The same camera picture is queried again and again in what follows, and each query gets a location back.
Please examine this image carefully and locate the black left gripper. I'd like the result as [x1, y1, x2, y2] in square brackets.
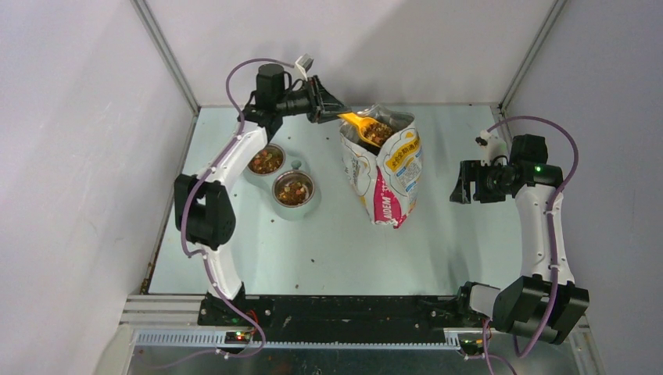
[275, 76, 350, 124]

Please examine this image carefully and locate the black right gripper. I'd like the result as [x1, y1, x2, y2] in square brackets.
[450, 159, 512, 204]

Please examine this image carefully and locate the orange plastic scoop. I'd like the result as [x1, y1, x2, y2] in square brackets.
[339, 112, 381, 146]

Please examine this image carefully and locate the white yellow pet food bag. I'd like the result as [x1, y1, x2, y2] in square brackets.
[339, 104, 423, 229]

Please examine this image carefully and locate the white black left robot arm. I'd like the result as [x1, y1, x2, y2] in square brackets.
[174, 55, 350, 326]

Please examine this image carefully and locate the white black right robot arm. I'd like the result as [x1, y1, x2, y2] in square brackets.
[450, 131, 590, 345]

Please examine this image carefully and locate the brown kibble in scoop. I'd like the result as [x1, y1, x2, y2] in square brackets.
[362, 122, 394, 148]

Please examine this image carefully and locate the kibble in small bowl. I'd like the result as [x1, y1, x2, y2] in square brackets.
[248, 148, 284, 175]

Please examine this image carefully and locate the small steel bowl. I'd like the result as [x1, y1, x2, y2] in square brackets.
[245, 144, 286, 176]

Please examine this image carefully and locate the steel bowl in green stand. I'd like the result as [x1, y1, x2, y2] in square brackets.
[243, 158, 321, 221]

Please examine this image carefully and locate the kibble in stand bowl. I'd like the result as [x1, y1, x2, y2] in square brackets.
[276, 180, 312, 207]

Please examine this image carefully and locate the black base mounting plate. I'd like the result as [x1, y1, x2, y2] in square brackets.
[197, 294, 485, 343]

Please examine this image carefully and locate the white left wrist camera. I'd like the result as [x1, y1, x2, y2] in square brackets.
[294, 54, 314, 80]

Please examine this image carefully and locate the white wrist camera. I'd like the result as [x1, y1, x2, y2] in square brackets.
[294, 54, 314, 80]
[475, 130, 508, 166]

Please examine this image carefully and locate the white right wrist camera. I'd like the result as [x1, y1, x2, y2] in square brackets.
[475, 130, 508, 166]

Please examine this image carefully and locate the aluminium frame post right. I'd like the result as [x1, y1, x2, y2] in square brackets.
[498, 0, 568, 114]

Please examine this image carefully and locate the aluminium frame post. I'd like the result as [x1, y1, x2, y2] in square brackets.
[498, 0, 568, 114]
[131, 0, 201, 116]

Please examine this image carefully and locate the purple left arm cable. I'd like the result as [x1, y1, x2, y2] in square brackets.
[178, 58, 302, 361]

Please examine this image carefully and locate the aluminium frame post left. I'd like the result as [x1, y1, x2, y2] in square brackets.
[131, 0, 201, 116]

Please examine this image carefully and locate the grey slotted cable duct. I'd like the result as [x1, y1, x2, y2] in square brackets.
[134, 330, 461, 350]

